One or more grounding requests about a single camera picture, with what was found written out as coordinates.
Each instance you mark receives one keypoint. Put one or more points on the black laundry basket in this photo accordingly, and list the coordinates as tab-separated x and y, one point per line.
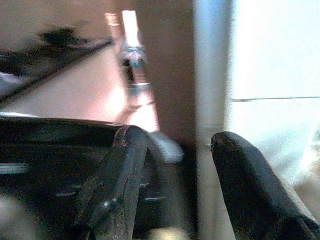
55	175

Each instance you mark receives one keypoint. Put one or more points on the dark long rail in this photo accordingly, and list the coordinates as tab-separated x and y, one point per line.
52	62

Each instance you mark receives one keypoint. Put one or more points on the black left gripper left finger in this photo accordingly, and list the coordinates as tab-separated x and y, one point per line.
120	180

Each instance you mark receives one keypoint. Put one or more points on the white door frame post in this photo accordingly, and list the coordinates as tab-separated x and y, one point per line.
212	65

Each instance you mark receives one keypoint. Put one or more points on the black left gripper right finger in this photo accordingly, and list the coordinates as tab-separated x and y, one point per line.
250	190

